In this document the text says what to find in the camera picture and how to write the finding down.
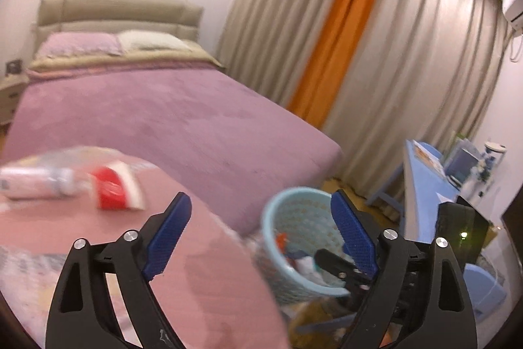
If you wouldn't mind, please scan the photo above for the pink yogurt drink bottle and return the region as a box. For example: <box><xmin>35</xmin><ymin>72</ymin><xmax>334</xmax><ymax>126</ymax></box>
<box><xmin>1</xmin><ymin>166</ymin><xmax>89</xmax><ymax>200</ymax></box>

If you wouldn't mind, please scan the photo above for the red white paper cup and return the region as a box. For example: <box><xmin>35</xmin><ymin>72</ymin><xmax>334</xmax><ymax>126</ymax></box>
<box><xmin>90</xmin><ymin>160</ymin><xmax>145</xmax><ymax>211</ymax></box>

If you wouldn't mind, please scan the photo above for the blue desk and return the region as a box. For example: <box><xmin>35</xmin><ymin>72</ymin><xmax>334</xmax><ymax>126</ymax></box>
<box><xmin>365</xmin><ymin>139</ymin><xmax>508</xmax><ymax>323</ymax></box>

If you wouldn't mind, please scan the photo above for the white printed carton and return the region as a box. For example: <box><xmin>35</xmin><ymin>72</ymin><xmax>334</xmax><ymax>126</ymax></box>
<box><xmin>294</xmin><ymin>256</ymin><xmax>327</xmax><ymax>286</ymax></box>

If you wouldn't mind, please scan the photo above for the purple bed cover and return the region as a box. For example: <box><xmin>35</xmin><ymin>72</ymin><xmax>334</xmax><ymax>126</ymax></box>
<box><xmin>2</xmin><ymin>65</ymin><xmax>342</xmax><ymax>236</ymax></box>

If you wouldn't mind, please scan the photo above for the pink blanket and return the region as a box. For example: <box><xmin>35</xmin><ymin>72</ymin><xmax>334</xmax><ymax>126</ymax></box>
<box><xmin>1</xmin><ymin>147</ymin><xmax>288</xmax><ymax>348</ymax></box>

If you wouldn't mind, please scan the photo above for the pink pillow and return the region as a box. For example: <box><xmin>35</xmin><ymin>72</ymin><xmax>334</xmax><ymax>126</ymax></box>
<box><xmin>35</xmin><ymin>32</ymin><xmax>123</xmax><ymax>59</ymax></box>

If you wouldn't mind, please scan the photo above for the wooden nightstand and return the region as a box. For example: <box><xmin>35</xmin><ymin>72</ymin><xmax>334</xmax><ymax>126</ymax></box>
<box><xmin>0</xmin><ymin>74</ymin><xmax>28</xmax><ymax>125</ymax></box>

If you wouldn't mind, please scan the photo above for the white cup on desk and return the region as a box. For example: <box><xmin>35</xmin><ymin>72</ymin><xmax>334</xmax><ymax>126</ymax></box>
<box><xmin>484</xmin><ymin>141</ymin><xmax>507</xmax><ymax>173</ymax></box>

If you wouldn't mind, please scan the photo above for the orange curtain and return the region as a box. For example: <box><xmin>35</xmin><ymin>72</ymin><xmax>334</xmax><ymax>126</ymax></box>
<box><xmin>288</xmin><ymin>0</ymin><xmax>375</xmax><ymax>129</ymax></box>

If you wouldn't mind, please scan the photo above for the light blue laundry basket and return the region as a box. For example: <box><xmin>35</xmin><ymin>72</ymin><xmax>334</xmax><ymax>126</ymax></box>
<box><xmin>254</xmin><ymin>187</ymin><xmax>352</xmax><ymax>305</ymax></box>

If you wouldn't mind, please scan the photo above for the white pillow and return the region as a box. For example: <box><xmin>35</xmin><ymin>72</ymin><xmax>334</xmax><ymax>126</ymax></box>
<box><xmin>117</xmin><ymin>30</ymin><xmax>192</xmax><ymax>51</ymax></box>

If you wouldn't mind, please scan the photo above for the white air conditioner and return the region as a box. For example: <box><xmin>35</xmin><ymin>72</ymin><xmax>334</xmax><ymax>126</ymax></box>
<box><xmin>502</xmin><ymin>0</ymin><xmax>523</xmax><ymax>30</ymax></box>

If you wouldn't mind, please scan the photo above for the beige curtain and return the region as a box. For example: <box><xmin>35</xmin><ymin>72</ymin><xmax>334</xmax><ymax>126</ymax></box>
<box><xmin>218</xmin><ymin>0</ymin><xmax>507</xmax><ymax>197</ymax></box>

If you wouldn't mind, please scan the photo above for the stack of books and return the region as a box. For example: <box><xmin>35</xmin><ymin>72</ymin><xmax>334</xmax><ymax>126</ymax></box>
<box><xmin>442</xmin><ymin>133</ymin><xmax>481</xmax><ymax>189</ymax></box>

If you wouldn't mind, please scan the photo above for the beige padded headboard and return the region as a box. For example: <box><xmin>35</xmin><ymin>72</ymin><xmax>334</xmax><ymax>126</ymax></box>
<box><xmin>34</xmin><ymin>0</ymin><xmax>204</xmax><ymax>50</ymax></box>

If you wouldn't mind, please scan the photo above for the white blue flower vase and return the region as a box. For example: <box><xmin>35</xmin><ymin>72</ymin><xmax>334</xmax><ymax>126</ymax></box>
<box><xmin>471</xmin><ymin>159</ymin><xmax>493</xmax><ymax>183</ymax></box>

